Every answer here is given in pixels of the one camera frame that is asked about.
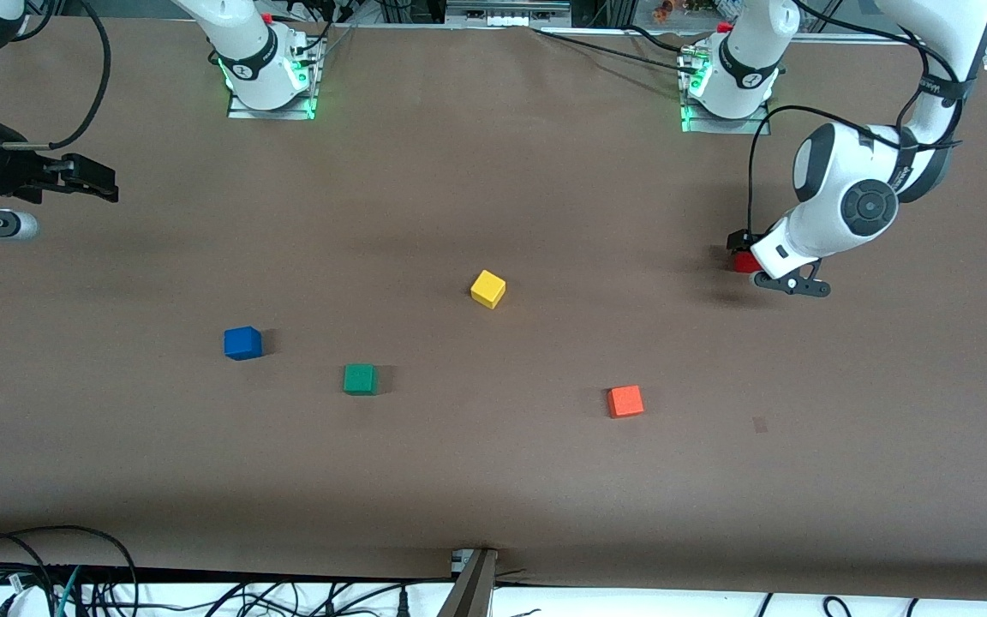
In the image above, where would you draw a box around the black cable across table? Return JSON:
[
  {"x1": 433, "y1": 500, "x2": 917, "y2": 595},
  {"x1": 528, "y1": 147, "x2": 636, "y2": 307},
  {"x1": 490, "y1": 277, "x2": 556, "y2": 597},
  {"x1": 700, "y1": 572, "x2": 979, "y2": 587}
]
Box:
[{"x1": 531, "y1": 26, "x2": 702, "y2": 76}]

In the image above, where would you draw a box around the yellow wooden block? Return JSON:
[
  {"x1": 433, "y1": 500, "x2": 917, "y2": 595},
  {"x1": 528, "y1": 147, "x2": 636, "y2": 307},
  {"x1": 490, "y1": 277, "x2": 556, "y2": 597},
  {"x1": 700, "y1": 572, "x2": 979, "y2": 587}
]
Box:
[{"x1": 470, "y1": 269, "x2": 507, "y2": 310}]

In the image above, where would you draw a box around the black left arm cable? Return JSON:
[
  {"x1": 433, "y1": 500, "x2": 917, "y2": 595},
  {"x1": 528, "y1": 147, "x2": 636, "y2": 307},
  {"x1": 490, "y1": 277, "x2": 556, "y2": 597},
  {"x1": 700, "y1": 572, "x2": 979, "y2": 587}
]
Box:
[{"x1": 747, "y1": 0, "x2": 970, "y2": 234}]

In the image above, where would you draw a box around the black looped floor cable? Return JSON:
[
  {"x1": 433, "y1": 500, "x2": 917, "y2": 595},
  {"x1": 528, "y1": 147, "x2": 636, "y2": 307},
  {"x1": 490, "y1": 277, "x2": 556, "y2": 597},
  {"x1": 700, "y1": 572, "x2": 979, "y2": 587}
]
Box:
[{"x1": 0, "y1": 524, "x2": 140, "y2": 617}]

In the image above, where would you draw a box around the blue wooden block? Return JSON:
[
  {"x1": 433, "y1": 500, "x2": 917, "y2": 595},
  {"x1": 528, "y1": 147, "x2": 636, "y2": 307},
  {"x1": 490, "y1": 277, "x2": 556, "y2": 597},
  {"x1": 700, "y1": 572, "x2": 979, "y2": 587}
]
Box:
[{"x1": 224, "y1": 326, "x2": 263, "y2": 362}]

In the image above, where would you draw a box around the brown paper table cover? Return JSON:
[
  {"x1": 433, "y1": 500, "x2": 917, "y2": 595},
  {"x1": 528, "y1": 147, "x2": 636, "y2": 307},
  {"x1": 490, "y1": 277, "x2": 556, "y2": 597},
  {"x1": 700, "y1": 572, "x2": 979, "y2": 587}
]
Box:
[{"x1": 0, "y1": 17, "x2": 987, "y2": 602}]

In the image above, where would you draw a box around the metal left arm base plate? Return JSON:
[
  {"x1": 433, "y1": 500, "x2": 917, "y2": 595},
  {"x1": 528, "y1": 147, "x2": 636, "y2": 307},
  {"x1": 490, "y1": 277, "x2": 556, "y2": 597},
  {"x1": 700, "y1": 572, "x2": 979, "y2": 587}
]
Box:
[{"x1": 679, "y1": 43, "x2": 773, "y2": 136}]

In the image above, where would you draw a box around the green wooden block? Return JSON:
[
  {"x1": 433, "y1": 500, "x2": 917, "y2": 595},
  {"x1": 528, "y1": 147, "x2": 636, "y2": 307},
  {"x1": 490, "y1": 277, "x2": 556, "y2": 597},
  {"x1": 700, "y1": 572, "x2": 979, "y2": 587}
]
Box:
[{"x1": 343, "y1": 363, "x2": 379, "y2": 397}]

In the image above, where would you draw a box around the orange wooden block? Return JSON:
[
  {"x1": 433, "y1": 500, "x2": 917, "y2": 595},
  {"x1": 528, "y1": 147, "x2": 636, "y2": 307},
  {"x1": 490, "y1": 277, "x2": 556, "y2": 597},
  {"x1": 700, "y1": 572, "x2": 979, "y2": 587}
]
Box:
[{"x1": 607, "y1": 385, "x2": 645, "y2": 420}]

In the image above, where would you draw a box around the white power strip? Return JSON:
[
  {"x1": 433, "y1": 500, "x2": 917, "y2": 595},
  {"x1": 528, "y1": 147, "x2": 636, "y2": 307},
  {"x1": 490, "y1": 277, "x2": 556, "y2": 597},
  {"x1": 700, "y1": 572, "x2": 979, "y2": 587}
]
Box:
[{"x1": 446, "y1": 0, "x2": 573, "y2": 28}]

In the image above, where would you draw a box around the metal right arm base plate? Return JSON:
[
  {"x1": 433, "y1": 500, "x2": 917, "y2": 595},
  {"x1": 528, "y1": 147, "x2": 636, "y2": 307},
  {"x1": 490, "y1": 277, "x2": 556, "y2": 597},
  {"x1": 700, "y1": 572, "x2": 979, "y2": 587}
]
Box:
[{"x1": 226, "y1": 34, "x2": 318, "y2": 121}]

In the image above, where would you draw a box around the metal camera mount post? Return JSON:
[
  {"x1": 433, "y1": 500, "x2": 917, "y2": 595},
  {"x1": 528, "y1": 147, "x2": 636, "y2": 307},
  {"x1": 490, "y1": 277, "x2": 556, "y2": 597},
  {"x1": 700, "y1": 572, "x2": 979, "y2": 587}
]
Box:
[{"x1": 437, "y1": 548, "x2": 499, "y2": 617}]

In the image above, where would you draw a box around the teal cable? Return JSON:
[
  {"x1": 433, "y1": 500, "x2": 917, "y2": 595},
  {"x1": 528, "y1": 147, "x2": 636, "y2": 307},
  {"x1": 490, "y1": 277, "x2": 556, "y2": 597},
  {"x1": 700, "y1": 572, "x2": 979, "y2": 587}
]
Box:
[{"x1": 51, "y1": 566, "x2": 85, "y2": 617}]

